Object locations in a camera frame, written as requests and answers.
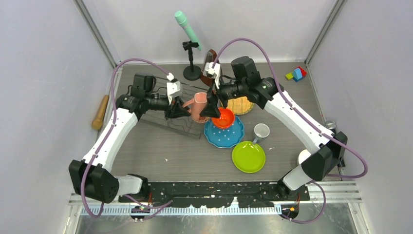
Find colourful toy blocks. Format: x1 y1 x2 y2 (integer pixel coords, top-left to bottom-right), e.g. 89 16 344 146
285 66 307 82

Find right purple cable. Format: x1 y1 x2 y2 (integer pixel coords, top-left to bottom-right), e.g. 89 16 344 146
211 38 369 225

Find brown wooden metronome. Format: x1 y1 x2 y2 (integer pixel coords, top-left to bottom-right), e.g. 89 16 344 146
200 49 217 87

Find grey mug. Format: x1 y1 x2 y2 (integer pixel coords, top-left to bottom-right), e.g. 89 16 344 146
252 123 270 144

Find black wire dish rack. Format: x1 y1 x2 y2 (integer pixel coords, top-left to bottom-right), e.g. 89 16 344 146
139 82 207 139

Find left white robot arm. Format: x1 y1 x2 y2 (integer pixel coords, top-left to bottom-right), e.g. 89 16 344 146
69 94 190 204

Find orange bowl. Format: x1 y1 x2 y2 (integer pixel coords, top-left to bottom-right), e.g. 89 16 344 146
211 107 235 129

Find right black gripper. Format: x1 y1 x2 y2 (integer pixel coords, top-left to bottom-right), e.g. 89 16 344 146
199 76 246 119

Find purple cable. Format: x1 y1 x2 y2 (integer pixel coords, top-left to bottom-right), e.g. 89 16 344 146
80 58 171 219
211 38 369 225

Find wooden rolling pin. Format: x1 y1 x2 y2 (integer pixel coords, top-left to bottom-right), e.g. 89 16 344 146
92 95 110 130

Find woven bamboo coaster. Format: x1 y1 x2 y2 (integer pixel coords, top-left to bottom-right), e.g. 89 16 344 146
227 97 255 116

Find black handheld microphone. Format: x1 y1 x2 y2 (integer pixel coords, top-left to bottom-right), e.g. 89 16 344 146
324 120 337 135

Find pink ceramic mug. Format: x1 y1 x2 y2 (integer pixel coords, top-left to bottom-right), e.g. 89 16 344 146
183 92 210 123

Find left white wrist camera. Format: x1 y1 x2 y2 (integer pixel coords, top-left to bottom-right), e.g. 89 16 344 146
167 73 182 105

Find black microphone stand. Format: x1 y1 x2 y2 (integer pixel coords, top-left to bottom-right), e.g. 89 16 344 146
182 41 201 81

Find green plate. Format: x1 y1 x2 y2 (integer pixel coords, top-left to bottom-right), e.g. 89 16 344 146
232 141 266 174

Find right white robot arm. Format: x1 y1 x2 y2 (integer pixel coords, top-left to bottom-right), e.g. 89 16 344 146
201 77 348 200

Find blue dotted plate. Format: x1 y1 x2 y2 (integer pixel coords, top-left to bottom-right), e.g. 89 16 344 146
204 116 245 149

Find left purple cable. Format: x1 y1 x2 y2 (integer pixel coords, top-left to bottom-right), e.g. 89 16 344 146
80 58 171 219

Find white bowl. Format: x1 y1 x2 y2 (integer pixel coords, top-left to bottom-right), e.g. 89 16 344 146
297 149 312 165

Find mint green microphone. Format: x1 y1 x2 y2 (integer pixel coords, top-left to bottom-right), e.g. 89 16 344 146
174 11 202 51

